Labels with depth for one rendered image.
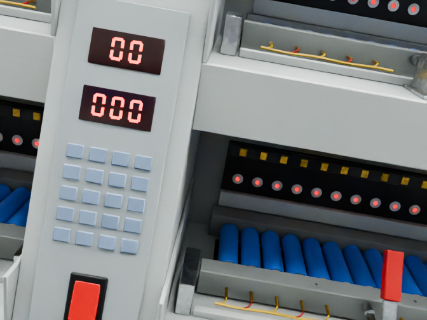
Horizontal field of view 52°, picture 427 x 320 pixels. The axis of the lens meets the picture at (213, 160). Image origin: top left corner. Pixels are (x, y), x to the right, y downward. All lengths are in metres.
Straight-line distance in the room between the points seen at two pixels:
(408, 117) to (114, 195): 0.19
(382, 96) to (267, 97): 0.07
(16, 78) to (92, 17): 0.07
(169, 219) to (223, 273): 0.09
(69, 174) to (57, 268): 0.06
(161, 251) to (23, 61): 0.15
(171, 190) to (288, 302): 0.15
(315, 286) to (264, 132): 0.14
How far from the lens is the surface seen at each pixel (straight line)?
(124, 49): 0.29
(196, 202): 0.49
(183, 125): 0.28
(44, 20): 0.36
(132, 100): 0.28
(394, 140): 0.31
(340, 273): 0.41
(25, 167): 0.49
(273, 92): 0.29
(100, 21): 0.29
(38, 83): 0.31
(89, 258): 0.30
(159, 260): 0.29
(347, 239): 0.46
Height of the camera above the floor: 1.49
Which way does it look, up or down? 3 degrees down
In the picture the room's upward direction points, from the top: 10 degrees clockwise
